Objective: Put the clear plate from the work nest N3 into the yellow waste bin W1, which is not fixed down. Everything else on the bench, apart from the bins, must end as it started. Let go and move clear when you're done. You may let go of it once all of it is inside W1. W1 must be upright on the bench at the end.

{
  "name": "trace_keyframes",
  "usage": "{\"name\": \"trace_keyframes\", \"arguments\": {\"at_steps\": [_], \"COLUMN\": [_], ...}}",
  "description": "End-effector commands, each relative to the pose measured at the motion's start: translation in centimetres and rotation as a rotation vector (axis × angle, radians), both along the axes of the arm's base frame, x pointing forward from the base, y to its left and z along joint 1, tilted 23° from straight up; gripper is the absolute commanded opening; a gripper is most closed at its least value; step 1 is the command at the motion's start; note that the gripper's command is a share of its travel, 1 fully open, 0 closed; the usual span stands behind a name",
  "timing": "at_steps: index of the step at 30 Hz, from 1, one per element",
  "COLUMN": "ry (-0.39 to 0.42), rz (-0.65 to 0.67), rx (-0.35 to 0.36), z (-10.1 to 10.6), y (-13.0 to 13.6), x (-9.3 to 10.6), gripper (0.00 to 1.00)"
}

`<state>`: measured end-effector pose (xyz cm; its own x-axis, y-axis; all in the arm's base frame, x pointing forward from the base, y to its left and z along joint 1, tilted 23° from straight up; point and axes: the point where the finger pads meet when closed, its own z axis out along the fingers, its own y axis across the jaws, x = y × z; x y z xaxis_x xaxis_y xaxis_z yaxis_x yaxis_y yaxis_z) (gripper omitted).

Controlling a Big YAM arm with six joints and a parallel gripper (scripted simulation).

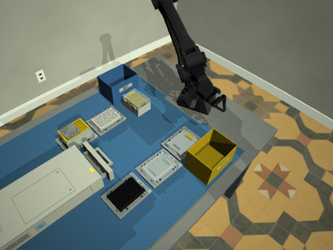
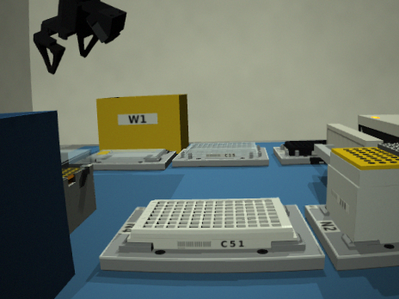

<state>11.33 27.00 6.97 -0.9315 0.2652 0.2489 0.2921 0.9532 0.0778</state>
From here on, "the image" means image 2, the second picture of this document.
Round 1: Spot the blue bench mat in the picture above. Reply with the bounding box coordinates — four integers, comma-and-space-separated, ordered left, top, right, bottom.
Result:
54, 142, 399, 299

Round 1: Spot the white multi-well plate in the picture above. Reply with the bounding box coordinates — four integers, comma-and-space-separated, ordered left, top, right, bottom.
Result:
127, 198, 298, 249

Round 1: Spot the yellow open bin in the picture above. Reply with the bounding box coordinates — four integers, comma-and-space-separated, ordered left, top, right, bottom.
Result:
96, 95, 189, 155

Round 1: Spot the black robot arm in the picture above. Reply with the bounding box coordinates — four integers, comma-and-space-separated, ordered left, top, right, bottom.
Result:
61, 0, 126, 44

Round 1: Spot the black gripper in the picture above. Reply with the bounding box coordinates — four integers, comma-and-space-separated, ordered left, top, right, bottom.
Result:
34, 0, 99, 75

